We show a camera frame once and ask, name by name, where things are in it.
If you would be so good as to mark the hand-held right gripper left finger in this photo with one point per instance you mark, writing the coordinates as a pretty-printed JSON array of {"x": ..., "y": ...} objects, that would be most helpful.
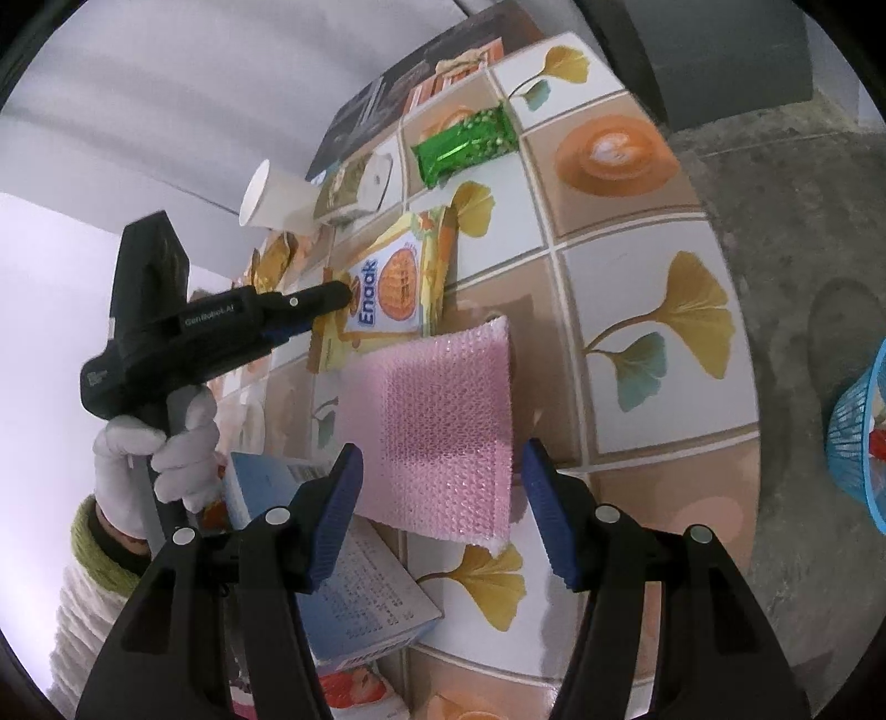
[{"x": 336, "y": 526}]

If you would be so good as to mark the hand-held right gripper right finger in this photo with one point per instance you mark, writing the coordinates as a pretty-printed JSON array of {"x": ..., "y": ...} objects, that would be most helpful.
[{"x": 547, "y": 519}]

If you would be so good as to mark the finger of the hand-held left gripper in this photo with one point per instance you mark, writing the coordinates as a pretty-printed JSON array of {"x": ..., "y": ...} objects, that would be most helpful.
[
  {"x": 311, "y": 299},
  {"x": 280, "y": 332}
]

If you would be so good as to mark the yellow biscuit packet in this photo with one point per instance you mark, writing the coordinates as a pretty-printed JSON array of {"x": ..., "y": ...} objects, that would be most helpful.
[{"x": 398, "y": 277}]

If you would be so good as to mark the pink bubble wrap pouch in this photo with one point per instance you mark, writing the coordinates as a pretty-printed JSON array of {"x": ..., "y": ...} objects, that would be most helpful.
[{"x": 443, "y": 429}]

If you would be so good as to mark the blue plastic basket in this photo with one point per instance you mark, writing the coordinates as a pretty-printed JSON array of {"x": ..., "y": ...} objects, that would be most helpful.
[{"x": 855, "y": 443}]

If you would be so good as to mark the person's left forearm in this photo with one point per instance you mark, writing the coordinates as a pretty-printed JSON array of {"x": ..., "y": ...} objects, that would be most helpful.
[{"x": 90, "y": 609}]

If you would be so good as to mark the person's left hand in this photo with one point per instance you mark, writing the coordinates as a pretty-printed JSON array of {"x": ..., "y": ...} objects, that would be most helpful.
[{"x": 183, "y": 460}]

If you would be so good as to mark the gold snack packet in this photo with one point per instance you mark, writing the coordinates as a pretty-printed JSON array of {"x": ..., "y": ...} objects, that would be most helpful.
[{"x": 284, "y": 259}]

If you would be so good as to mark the blue and white carton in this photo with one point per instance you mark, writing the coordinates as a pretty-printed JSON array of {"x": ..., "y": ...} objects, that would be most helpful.
[{"x": 367, "y": 595}]

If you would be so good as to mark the white paper cup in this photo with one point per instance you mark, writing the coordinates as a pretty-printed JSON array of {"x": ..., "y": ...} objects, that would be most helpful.
[{"x": 277, "y": 197}]

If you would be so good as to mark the dark book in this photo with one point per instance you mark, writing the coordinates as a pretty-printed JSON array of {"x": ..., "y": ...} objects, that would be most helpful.
[{"x": 360, "y": 118}]

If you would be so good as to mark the green candy packet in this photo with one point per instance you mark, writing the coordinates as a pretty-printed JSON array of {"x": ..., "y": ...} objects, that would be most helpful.
[{"x": 464, "y": 147}]

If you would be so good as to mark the grey cabinet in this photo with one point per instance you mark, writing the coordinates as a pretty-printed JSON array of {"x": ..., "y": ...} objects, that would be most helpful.
[{"x": 727, "y": 55}]

